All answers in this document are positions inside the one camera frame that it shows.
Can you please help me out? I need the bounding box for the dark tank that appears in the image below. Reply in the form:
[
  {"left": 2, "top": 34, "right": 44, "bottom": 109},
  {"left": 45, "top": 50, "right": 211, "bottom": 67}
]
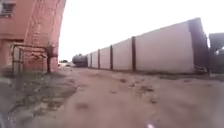
[{"left": 71, "top": 53, "right": 89, "bottom": 68}]

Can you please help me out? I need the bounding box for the grass patch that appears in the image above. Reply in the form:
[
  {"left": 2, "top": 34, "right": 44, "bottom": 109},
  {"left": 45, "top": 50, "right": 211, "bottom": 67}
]
[{"left": 0, "top": 71, "right": 78, "bottom": 128}]

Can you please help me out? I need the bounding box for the white panel wall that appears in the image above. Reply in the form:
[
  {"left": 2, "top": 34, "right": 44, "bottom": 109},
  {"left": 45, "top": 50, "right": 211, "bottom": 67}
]
[{"left": 84, "top": 17, "right": 211, "bottom": 74}]

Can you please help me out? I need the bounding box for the rusty pipe frame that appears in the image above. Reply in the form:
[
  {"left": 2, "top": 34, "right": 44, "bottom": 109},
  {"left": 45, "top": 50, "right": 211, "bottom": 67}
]
[{"left": 11, "top": 42, "right": 58, "bottom": 77}]

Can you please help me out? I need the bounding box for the red brick building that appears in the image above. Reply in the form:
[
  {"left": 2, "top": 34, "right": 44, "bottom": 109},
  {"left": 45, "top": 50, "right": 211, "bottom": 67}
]
[{"left": 0, "top": 0, "right": 67, "bottom": 74}]

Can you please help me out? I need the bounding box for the grey gravel dirt road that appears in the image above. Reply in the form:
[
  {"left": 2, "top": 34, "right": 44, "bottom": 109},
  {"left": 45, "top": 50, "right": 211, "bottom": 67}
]
[{"left": 19, "top": 66, "right": 224, "bottom": 128}]

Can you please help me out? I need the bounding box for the dark gate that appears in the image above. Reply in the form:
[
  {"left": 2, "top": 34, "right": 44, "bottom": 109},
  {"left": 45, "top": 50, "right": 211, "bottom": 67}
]
[{"left": 208, "top": 32, "right": 224, "bottom": 74}]

